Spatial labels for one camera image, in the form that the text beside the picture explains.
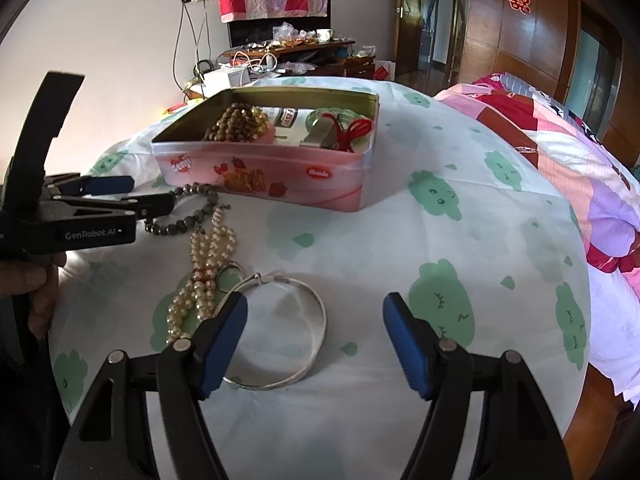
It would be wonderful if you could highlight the bed with patchwork quilt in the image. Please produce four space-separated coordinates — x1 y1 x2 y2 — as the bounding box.
432 72 640 406

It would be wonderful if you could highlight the gold bead necklace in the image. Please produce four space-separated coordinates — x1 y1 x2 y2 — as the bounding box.
245 106 271 133

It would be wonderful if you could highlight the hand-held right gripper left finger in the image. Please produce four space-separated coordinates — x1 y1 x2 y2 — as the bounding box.
54 291 249 480

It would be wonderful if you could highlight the brown wooden wardrobe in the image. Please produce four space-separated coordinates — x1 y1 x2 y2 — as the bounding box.
460 0 626 151

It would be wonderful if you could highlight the black cable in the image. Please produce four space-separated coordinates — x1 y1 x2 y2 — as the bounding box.
172 0 211 81

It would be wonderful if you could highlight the pink tin box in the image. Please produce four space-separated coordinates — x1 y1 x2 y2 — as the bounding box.
151 86 380 212

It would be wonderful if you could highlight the dark bead bracelet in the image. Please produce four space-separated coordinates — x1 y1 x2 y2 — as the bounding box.
145 185 232 236

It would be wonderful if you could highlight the metal key ring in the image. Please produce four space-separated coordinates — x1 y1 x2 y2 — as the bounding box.
216 260 246 293

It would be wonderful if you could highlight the person's left hand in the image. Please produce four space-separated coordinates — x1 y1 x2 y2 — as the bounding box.
0 252 68 341

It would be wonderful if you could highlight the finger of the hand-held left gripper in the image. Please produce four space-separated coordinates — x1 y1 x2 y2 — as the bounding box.
45 172 135 198
60 192 176 222

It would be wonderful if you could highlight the white green cloud tablecloth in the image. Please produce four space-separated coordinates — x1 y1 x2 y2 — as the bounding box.
47 74 593 480

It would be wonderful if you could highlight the wooden television cabinet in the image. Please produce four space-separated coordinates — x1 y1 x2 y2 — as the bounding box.
182 40 376 101

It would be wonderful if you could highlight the white pearl necklace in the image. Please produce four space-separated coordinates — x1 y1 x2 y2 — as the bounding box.
166 210 237 346

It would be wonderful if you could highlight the black television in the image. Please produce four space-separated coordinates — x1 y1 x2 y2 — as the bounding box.
227 15 331 51

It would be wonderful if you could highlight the brown wooden bead bracelet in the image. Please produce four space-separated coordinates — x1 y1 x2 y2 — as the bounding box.
202 103 268 143

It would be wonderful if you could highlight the silver bangle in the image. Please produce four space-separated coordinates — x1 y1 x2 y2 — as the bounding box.
220 272 328 391

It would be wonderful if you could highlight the pale green bangle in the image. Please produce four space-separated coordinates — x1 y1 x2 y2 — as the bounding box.
305 109 341 131

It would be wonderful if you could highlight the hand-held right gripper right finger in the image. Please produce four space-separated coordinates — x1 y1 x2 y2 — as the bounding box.
382 292 573 480

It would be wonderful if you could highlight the brown wooden door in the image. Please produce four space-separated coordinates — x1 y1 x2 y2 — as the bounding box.
397 0 426 78

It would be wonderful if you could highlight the red cord pendant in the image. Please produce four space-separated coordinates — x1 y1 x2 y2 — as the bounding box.
332 116 375 153

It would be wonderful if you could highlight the silver metal case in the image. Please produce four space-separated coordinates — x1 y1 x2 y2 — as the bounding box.
300 116 346 150

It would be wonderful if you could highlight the white cardboard box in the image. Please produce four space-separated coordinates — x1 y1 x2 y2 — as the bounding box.
202 67 251 92

